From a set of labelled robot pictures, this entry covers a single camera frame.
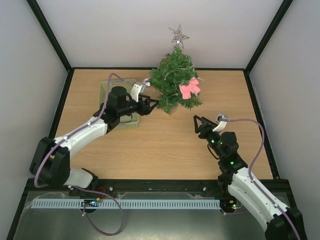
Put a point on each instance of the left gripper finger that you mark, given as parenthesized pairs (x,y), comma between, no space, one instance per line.
(151,105)
(146,97)

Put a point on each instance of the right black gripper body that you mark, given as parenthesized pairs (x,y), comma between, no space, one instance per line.
(205,128)

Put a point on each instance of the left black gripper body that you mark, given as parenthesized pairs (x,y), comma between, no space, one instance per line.
(140,110)

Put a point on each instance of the silver ball ornament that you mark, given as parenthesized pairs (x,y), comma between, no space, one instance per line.
(147,82)

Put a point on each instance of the green plastic basket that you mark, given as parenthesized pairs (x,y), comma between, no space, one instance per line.
(127,121)

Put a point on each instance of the pink ornaments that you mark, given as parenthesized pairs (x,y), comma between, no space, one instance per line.
(190,88)

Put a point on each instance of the small green christmas tree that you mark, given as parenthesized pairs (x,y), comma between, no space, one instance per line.
(176,68)

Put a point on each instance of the silver star ornament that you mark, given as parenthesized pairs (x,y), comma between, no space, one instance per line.
(178,36)

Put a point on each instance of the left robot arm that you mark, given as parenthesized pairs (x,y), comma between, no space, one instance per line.
(51,162)

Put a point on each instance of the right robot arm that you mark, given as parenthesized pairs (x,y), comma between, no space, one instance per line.
(277,219)

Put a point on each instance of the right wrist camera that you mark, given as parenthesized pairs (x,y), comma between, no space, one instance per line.
(221,122)

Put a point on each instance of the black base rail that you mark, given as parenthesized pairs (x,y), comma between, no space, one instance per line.
(205,188)

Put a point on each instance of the white slotted cable duct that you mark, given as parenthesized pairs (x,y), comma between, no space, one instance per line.
(128,204)

